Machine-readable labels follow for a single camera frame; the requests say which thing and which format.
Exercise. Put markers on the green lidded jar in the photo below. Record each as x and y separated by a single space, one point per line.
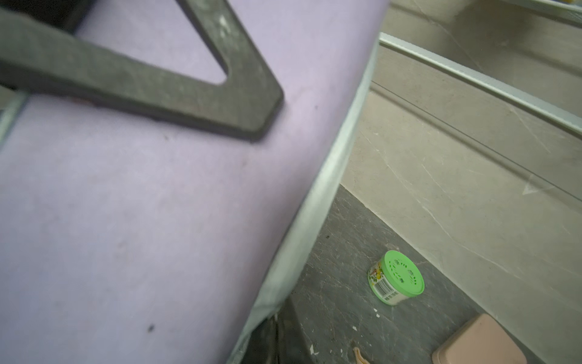
395 278

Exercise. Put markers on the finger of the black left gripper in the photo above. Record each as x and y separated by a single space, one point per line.
39 53

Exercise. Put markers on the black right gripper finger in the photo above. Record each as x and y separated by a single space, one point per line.
279 339

